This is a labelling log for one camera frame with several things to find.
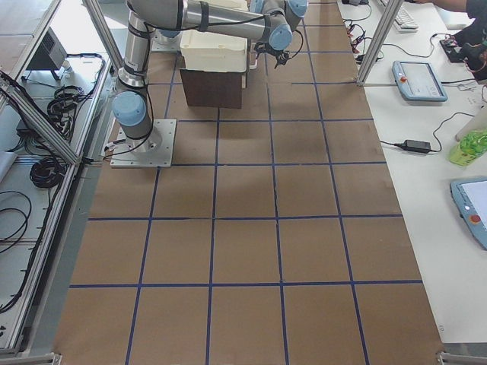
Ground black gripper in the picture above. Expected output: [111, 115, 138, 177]
[253, 42, 292, 69]

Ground wooden drawer white handle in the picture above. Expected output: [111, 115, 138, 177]
[248, 53, 258, 70]

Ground dark wooden drawer cabinet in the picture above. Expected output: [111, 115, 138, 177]
[180, 31, 249, 109]

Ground cream plastic tray stack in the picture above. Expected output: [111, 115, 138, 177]
[180, 0, 250, 74]

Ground white keyboard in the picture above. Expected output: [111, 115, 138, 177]
[393, 8, 419, 33]

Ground blue teach pendant far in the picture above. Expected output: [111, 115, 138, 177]
[391, 61, 448, 102]

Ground blue teach pendant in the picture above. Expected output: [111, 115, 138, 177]
[391, 61, 448, 102]
[450, 176, 486, 250]

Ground black power adapter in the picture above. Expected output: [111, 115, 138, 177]
[394, 139, 431, 154]

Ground green drink bottle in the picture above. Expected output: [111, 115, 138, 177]
[449, 129, 486, 166]

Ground grey box on shelf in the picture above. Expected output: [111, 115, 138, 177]
[27, 27, 67, 71]

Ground blue teach pendant near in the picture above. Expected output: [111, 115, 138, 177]
[450, 176, 486, 250]

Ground aluminium frame post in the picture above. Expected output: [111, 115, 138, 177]
[356, 0, 402, 86]

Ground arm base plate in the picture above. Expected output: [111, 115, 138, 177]
[110, 119, 177, 168]

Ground coiled black cable bundle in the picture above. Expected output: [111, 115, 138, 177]
[29, 154, 64, 189]

